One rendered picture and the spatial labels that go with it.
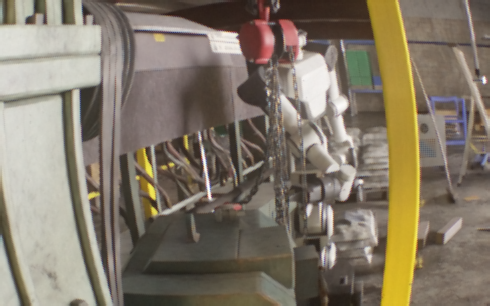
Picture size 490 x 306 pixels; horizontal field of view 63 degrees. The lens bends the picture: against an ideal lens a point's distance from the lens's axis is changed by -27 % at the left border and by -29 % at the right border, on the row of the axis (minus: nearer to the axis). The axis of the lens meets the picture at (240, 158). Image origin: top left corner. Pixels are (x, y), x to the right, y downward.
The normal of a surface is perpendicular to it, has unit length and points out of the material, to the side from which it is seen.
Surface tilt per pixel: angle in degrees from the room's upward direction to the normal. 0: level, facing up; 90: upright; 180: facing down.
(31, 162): 90
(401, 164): 90
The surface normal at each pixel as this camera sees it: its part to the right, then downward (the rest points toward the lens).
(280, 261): -0.02, 0.14
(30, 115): 0.93, -0.04
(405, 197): -0.35, 0.15
